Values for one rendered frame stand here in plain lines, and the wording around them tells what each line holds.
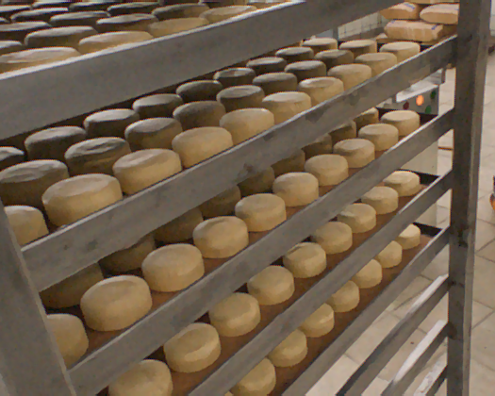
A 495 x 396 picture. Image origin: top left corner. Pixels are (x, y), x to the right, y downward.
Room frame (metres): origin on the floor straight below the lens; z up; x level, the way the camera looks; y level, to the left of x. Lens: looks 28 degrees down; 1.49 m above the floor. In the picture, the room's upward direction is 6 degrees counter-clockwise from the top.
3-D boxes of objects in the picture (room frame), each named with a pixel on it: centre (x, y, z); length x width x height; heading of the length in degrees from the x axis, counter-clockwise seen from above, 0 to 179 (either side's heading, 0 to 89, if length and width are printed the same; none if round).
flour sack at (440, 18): (6.01, -1.61, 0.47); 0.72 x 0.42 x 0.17; 135
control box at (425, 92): (2.16, -0.44, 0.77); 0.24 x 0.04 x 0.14; 129
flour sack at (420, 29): (6.10, -1.27, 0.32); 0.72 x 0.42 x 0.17; 44
